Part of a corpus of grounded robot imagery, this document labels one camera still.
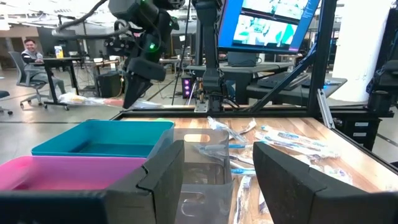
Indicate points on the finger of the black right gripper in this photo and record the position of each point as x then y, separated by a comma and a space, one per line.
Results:
133, 90

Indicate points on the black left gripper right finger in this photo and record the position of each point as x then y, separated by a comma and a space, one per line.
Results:
289, 193

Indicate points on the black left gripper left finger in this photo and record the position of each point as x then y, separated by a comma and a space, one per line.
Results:
161, 186

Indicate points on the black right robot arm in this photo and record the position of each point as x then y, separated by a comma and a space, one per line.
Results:
211, 46

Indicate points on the black computer case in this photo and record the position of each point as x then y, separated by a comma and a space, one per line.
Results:
109, 84

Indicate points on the clear plastic bin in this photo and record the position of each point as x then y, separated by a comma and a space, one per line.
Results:
205, 186

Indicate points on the teal plastic bin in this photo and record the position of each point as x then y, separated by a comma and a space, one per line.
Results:
93, 133

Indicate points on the black cabinet with labels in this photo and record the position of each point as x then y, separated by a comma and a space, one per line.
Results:
345, 140

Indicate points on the desk with black legs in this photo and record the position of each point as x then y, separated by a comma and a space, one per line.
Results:
51, 81

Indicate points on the yellow and white box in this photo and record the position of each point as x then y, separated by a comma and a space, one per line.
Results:
58, 52

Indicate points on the black side table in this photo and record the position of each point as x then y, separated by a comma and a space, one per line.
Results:
280, 93

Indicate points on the pink plastic bin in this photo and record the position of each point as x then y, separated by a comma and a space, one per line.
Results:
62, 171

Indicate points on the black monitor desk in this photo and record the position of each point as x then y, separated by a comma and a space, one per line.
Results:
248, 68

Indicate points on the person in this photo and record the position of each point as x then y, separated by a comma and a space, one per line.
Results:
31, 57

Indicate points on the grey office chair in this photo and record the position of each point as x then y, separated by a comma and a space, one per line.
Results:
25, 77

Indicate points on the black keyboard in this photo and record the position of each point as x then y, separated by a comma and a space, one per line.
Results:
280, 81

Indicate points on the computer monitor with blue screen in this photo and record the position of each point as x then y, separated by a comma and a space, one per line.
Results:
264, 31

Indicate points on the dark office chair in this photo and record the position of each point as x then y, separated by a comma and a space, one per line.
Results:
3, 96

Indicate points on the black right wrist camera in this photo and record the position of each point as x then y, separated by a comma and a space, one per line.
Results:
116, 46

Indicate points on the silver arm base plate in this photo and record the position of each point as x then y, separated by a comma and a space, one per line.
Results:
201, 107

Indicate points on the silver metal bracket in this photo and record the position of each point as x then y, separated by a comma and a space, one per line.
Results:
325, 109

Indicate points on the black aluminium rig frame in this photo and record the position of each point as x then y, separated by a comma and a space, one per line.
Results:
321, 62

